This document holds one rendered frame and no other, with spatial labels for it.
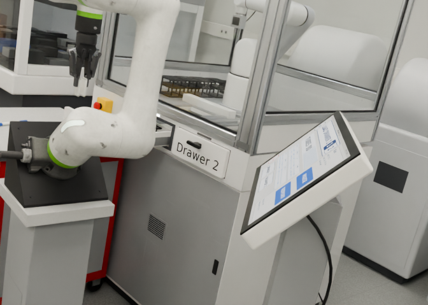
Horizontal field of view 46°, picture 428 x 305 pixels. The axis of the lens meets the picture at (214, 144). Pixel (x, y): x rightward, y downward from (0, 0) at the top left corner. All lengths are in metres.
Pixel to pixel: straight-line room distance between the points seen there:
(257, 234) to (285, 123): 0.86
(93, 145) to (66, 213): 0.25
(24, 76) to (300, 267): 1.84
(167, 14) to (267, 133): 0.60
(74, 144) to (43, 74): 1.36
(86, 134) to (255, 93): 0.64
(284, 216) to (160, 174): 1.13
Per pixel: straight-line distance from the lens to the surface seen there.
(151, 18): 1.50
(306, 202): 1.08
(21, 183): 1.59
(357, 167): 1.07
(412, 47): 5.00
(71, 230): 1.67
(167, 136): 2.09
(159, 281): 2.28
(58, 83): 2.83
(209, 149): 1.91
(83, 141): 1.43
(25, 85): 2.75
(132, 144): 1.51
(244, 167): 1.82
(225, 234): 1.93
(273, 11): 1.76
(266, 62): 1.76
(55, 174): 1.61
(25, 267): 1.70
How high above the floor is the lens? 1.42
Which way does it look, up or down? 15 degrees down
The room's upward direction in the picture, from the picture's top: 12 degrees clockwise
